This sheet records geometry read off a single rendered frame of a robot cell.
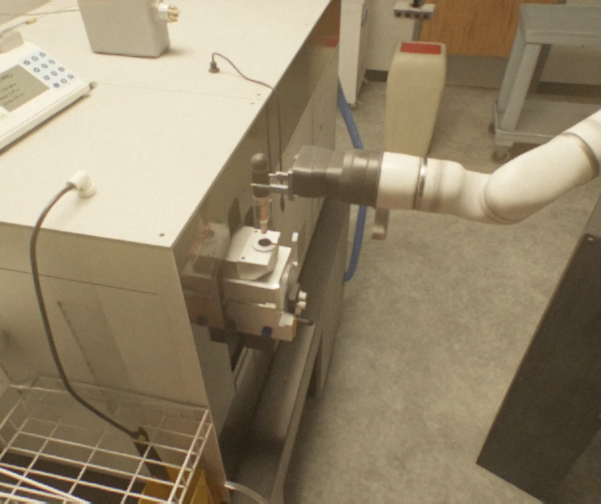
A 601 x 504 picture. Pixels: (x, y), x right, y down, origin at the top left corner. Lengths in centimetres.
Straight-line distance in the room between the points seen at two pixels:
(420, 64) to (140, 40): 243
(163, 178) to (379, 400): 162
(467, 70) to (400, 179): 408
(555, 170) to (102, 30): 86
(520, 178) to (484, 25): 397
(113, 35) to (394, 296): 183
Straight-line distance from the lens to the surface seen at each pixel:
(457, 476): 206
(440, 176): 66
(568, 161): 69
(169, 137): 81
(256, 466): 119
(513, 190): 65
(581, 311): 142
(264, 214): 75
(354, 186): 65
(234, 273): 80
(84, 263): 68
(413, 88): 337
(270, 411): 125
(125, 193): 69
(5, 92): 91
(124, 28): 111
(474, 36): 462
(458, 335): 243
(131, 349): 79
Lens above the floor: 181
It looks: 42 degrees down
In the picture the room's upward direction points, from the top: 1 degrees counter-clockwise
